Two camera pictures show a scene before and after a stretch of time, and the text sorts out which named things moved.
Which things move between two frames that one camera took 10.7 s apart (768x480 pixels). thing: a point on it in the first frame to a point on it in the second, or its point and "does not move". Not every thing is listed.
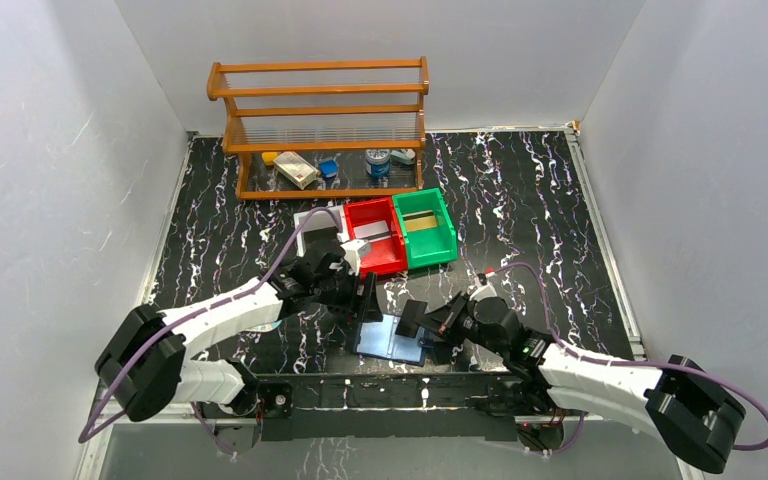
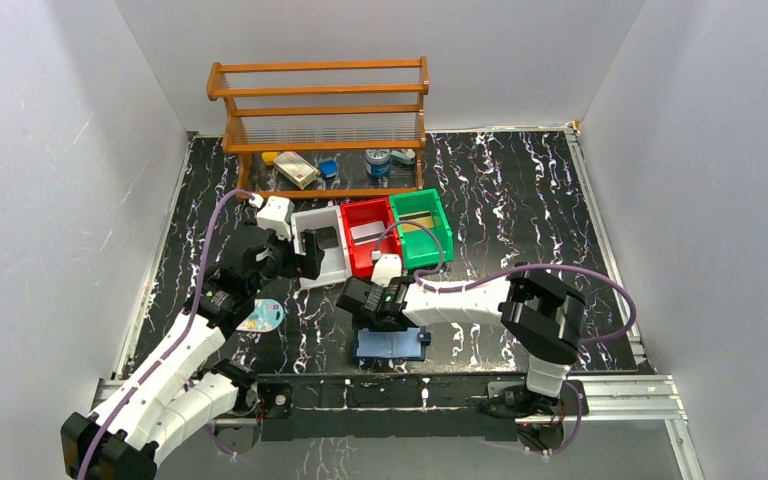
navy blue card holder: x=379 y=339 does not move
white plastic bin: x=320 y=220 does not move
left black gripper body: x=352 y=295 to x=297 y=255
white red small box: x=296 y=170 does not move
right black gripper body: x=471 y=329 to x=366 y=321
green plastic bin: x=430 y=237 does not move
